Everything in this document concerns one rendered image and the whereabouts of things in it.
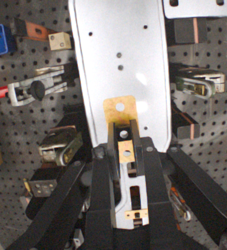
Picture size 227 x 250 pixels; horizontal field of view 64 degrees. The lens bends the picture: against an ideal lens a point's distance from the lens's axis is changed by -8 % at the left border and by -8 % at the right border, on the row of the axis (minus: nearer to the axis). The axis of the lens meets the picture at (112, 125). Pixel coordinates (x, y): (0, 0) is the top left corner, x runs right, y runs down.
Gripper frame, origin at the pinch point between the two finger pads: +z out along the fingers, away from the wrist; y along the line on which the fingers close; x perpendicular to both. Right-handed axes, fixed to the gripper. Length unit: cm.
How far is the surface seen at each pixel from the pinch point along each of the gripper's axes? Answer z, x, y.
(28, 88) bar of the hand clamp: 10.1, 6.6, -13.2
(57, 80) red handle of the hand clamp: 23.5, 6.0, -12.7
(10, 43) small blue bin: 56, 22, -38
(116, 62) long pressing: 30.7, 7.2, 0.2
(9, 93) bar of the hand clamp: 9.2, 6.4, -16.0
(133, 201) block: 35, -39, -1
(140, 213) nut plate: 31, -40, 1
